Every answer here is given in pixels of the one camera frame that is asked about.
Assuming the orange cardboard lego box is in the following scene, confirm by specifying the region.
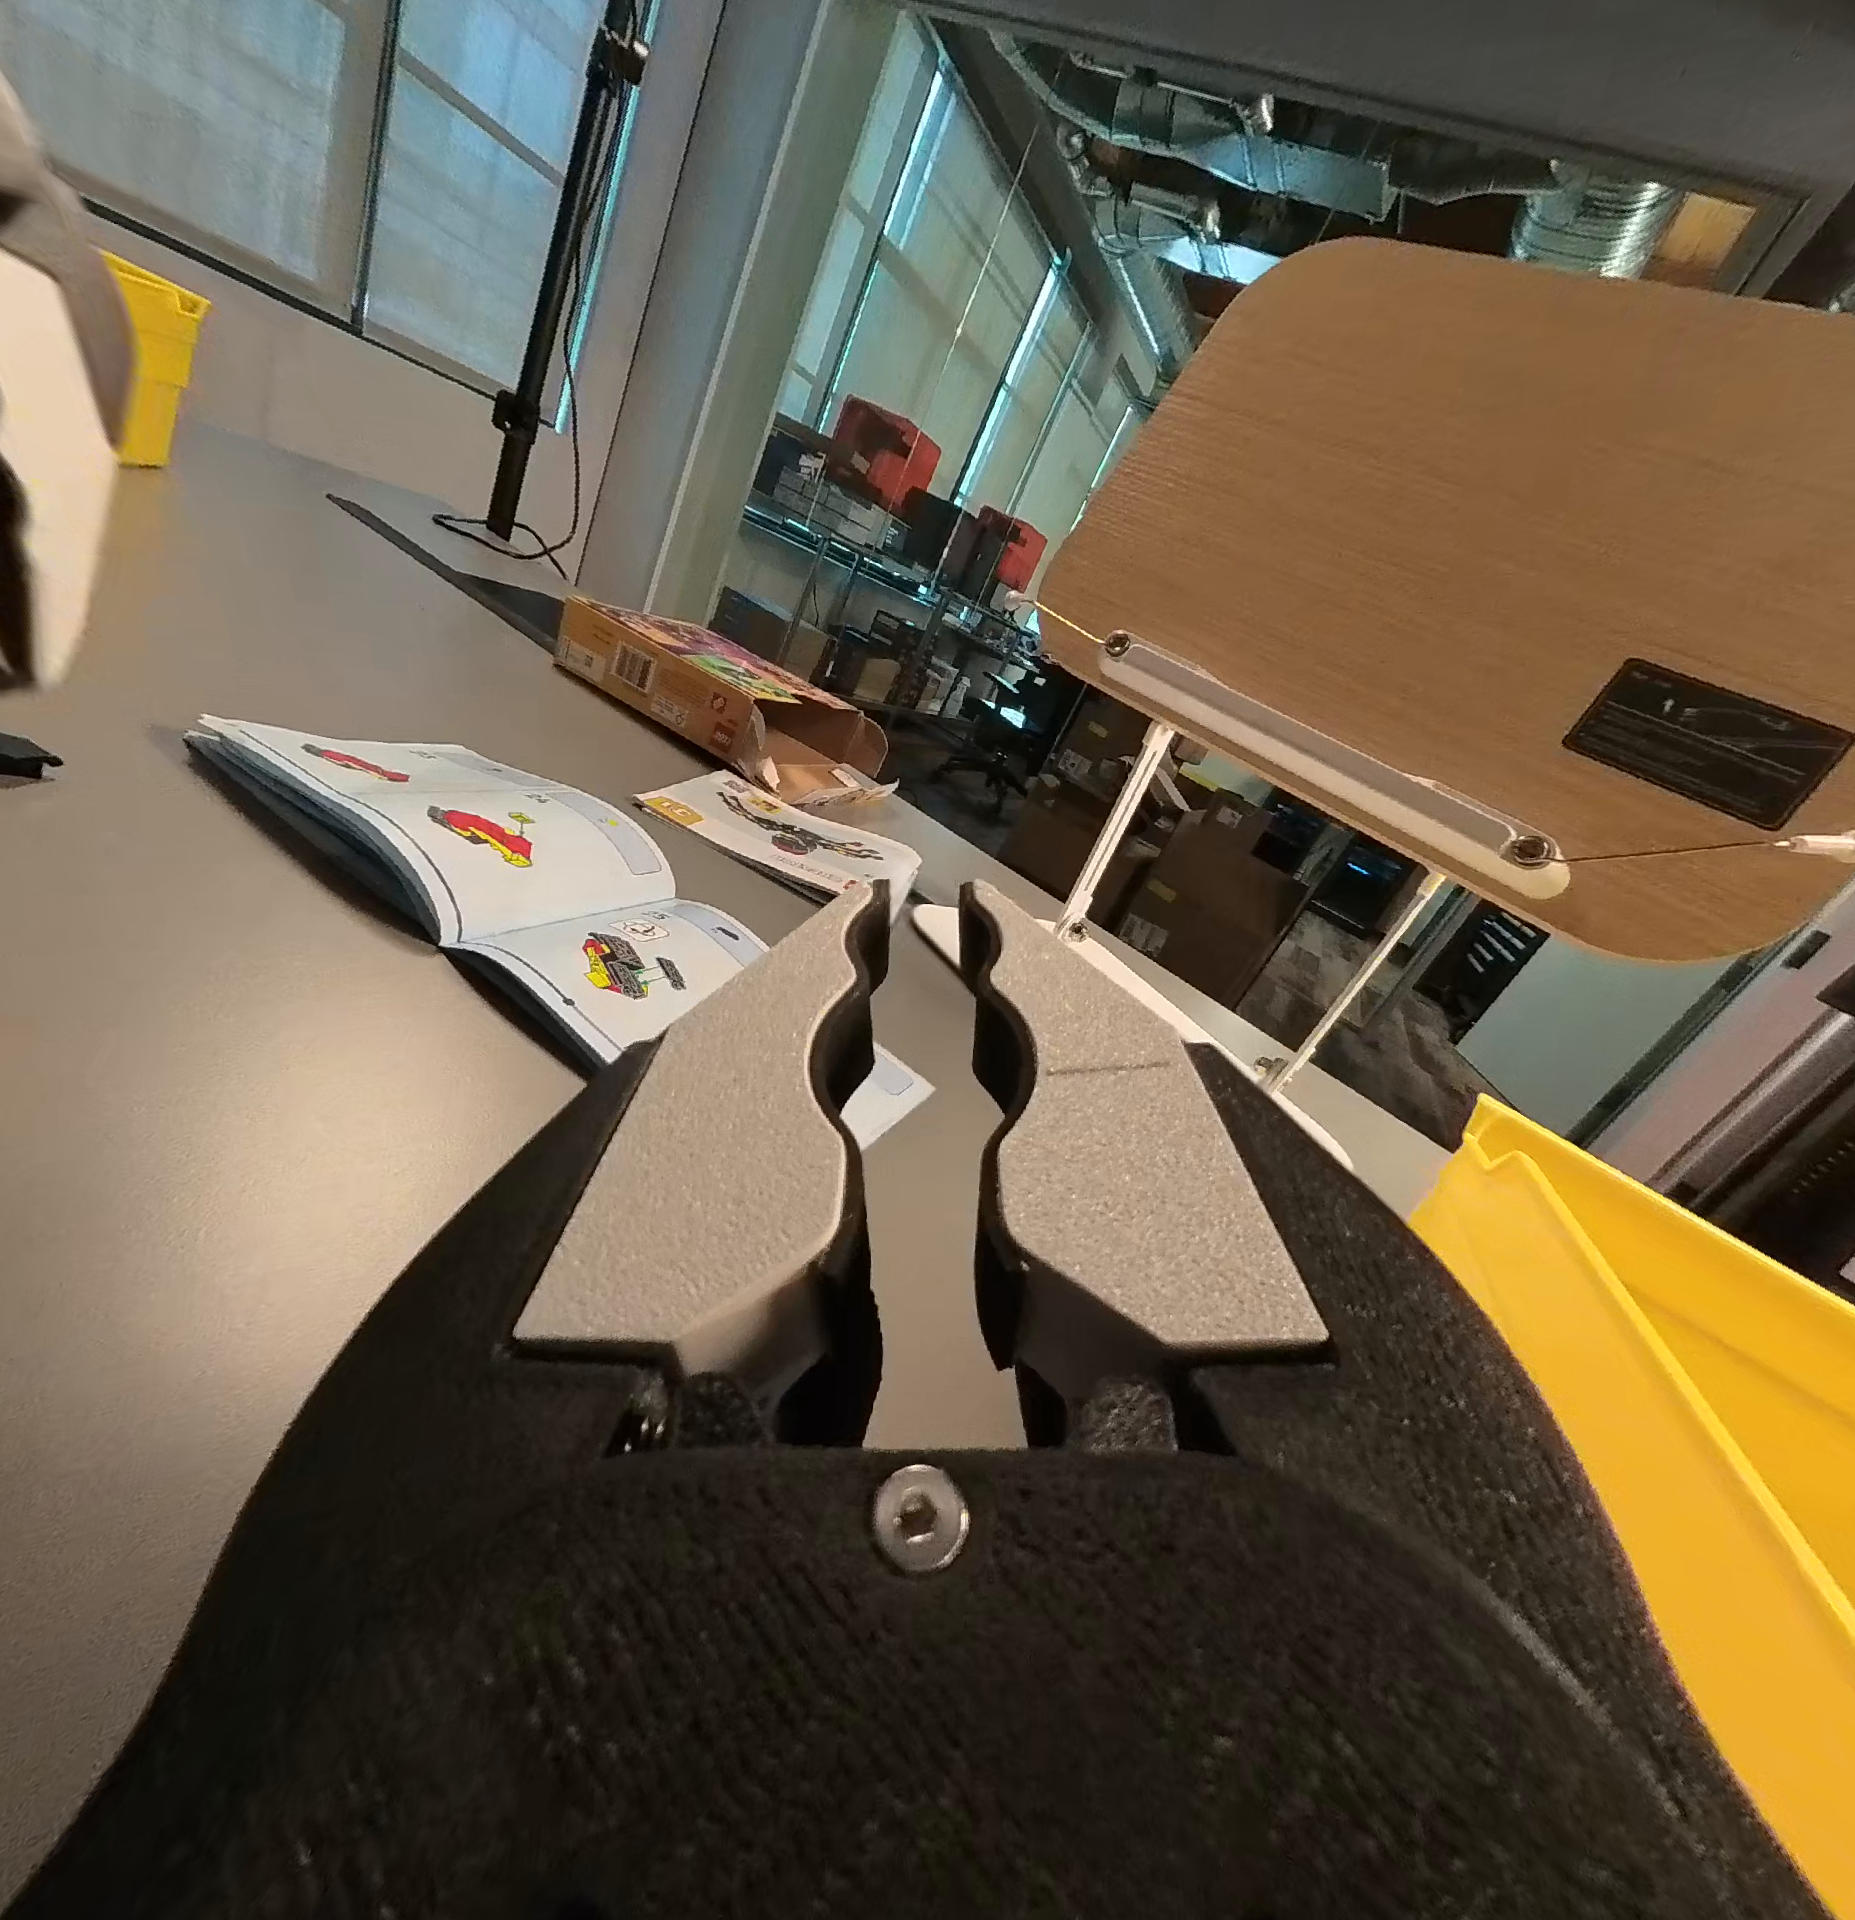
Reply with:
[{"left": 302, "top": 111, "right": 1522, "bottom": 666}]
[{"left": 552, "top": 594, "right": 888, "bottom": 811}]

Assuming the storage shelf rack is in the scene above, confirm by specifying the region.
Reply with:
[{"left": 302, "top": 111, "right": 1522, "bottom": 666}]
[{"left": 716, "top": 397, "right": 1108, "bottom": 819}]

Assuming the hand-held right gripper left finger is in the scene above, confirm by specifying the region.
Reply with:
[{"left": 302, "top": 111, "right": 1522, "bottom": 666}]
[{"left": 511, "top": 881, "right": 891, "bottom": 1377}]

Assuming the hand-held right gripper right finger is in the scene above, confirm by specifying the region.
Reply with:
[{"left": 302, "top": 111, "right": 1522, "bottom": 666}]
[{"left": 961, "top": 879, "right": 1334, "bottom": 1371}]

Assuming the closed instruction booklet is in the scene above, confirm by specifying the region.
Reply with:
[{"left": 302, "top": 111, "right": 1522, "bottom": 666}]
[{"left": 634, "top": 768, "right": 924, "bottom": 907}]

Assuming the black stand pole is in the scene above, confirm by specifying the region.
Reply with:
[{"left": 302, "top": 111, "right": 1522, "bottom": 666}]
[{"left": 484, "top": 0, "right": 659, "bottom": 545}]

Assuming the pile of cardboard boxes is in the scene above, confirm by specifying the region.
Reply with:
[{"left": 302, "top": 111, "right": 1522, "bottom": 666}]
[{"left": 1002, "top": 706, "right": 1318, "bottom": 1006}]

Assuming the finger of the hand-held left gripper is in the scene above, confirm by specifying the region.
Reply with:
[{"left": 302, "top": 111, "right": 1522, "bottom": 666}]
[{"left": 0, "top": 38, "right": 136, "bottom": 696}]

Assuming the orange black tool case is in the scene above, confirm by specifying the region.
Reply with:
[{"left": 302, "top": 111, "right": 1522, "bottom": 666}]
[
  {"left": 827, "top": 393, "right": 943, "bottom": 511},
  {"left": 949, "top": 504, "right": 1053, "bottom": 594}
]

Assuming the yellow plastic bin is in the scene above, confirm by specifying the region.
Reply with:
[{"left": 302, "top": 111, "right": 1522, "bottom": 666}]
[
  {"left": 99, "top": 252, "right": 211, "bottom": 470},
  {"left": 1406, "top": 1095, "right": 1855, "bottom": 1920}
]

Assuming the open instruction booklet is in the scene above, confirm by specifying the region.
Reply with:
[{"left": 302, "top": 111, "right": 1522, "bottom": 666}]
[{"left": 183, "top": 718, "right": 937, "bottom": 1148}]

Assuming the large grid window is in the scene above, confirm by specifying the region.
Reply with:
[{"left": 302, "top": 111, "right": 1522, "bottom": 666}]
[{"left": 0, "top": 0, "right": 630, "bottom": 429}]

